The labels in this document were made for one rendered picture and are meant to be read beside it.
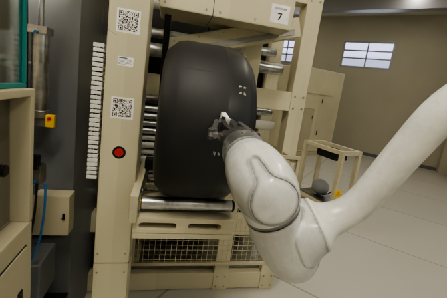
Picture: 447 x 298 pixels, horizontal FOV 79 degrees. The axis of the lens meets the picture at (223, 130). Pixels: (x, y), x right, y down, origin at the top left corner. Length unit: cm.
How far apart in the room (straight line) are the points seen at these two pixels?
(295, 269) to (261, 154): 22
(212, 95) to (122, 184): 49
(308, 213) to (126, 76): 74
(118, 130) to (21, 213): 36
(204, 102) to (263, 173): 45
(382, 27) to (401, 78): 141
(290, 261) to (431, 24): 818
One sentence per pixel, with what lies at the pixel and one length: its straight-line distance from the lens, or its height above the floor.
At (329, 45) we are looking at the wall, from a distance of 856.
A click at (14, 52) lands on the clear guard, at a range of 84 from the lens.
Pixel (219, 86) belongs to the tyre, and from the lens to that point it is 82.
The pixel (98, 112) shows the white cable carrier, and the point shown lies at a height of 119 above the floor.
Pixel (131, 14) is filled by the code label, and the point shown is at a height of 153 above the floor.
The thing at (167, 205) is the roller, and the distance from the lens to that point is 101.
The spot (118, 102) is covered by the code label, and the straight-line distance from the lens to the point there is 101.
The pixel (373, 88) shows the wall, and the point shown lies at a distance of 826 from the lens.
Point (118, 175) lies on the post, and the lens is 107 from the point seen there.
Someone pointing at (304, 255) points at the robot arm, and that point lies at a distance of 52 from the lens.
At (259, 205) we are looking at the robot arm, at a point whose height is 119.
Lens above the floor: 134
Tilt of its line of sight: 9 degrees down
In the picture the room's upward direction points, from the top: 8 degrees clockwise
